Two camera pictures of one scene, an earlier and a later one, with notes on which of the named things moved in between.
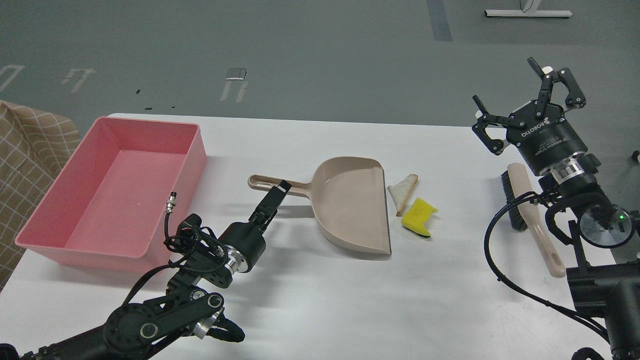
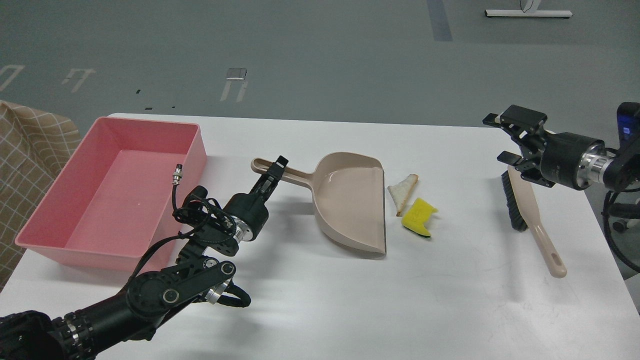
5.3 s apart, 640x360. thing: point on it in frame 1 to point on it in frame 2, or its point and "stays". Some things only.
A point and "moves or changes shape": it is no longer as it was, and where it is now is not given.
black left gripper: [245, 237] to [250, 212]
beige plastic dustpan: [349, 194] moves or changes shape
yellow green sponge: [415, 215] stays
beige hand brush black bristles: [516, 185] stays
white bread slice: [400, 191] stays
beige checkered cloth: [34, 147] stays
